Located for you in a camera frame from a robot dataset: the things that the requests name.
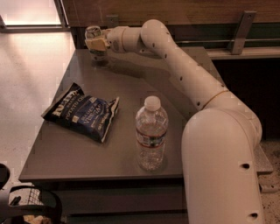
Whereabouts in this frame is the bright window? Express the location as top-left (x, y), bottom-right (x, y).
top-left (0, 0), bottom-right (68, 32)

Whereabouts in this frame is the left metal rail bracket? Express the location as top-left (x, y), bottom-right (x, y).
top-left (106, 15), bottom-right (119, 28)

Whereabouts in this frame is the grey drawer cabinet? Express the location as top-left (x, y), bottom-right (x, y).
top-left (19, 49), bottom-right (264, 224)

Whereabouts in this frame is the horizontal metal rail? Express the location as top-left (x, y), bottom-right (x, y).
top-left (176, 38), bottom-right (280, 49)

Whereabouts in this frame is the clear plastic water bottle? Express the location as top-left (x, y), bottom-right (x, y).
top-left (135, 95), bottom-right (169, 172)

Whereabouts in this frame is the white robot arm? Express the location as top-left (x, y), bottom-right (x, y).
top-left (85, 19), bottom-right (264, 224)

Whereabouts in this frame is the blue potato chips bag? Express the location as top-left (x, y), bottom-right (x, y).
top-left (42, 82), bottom-right (119, 143)

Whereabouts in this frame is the right metal rail bracket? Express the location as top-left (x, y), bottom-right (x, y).
top-left (230, 10), bottom-right (256, 55)

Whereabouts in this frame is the metal rail bracket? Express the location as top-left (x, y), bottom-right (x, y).
top-left (230, 10), bottom-right (256, 55)
top-left (106, 15), bottom-right (119, 28)

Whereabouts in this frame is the black wire basket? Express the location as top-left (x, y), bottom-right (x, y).
top-left (0, 164), bottom-right (62, 224)

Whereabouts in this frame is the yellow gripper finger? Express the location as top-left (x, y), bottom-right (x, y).
top-left (85, 38), bottom-right (109, 52)

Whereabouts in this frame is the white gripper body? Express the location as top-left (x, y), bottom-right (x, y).
top-left (103, 26), bottom-right (127, 53)

